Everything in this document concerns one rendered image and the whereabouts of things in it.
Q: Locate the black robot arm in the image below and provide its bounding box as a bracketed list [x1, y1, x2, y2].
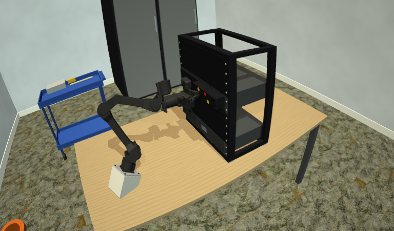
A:
[97, 80, 195, 173]

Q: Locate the black server rack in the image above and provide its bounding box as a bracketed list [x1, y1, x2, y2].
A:
[178, 28, 277, 163]

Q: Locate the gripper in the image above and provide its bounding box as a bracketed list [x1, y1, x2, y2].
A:
[173, 77, 202, 116]

